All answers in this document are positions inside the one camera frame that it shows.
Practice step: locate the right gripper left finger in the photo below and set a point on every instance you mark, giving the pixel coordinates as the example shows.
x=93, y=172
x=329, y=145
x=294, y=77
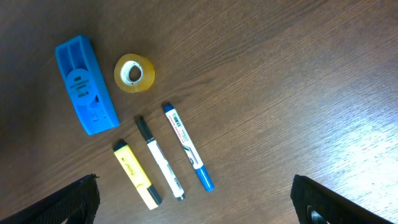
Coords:
x=75, y=203

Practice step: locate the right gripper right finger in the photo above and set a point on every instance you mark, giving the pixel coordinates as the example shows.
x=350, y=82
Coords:
x=314, y=203

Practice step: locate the yellow highlighter pen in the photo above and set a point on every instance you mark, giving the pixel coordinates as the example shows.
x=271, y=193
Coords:
x=135, y=172

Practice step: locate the white marker black cap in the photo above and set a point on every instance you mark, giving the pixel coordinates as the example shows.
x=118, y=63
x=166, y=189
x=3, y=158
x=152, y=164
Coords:
x=160, y=158

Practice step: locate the yellow adhesive tape roll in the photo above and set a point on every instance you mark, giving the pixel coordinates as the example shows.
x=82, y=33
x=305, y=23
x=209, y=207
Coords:
x=134, y=73

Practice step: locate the white marker blue cap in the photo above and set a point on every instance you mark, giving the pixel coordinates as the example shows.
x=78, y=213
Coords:
x=188, y=146

